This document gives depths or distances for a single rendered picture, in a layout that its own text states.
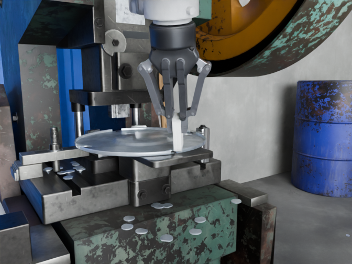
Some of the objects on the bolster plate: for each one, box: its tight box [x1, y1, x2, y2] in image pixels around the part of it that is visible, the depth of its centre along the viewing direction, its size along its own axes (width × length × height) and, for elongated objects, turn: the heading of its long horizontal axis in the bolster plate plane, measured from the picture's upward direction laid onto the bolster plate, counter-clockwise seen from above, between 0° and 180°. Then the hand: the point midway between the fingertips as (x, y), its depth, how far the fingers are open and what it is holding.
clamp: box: [10, 127, 90, 181], centre depth 75 cm, size 6×17×10 cm, turn 124°
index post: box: [196, 125, 210, 163], centre depth 84 cm, size 3×3×10 cm
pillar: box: [74, 112, 84, 139], centre depth 84 cm, size 2×2×14 cm
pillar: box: [132, 108, 140, 125], centre depth 93 cm, size 2×2×14 cm
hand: (177, 132), depth 62 cm, fingers closed
